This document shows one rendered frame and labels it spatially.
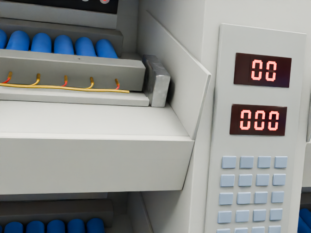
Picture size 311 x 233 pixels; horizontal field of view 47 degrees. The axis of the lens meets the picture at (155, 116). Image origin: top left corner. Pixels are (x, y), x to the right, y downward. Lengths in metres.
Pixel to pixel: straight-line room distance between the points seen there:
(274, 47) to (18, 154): 0.19
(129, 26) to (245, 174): 0.25
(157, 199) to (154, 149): 0.10
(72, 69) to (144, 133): 0.08
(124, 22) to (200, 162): 0.24
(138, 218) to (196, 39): 0.22
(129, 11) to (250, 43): 0.22
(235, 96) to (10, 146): 0.15
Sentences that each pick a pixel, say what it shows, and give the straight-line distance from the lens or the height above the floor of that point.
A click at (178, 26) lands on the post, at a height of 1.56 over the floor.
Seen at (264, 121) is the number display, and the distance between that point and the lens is 0.27.
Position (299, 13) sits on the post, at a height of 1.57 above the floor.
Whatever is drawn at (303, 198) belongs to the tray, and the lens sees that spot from 0.53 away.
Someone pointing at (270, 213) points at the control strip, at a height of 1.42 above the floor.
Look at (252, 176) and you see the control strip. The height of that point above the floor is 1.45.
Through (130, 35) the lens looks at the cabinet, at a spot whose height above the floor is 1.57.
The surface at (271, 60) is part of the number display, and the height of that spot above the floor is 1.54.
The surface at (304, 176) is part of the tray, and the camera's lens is 0.33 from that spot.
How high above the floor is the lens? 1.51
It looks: 5 degrees down
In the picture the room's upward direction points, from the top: 4 degrees clockwise
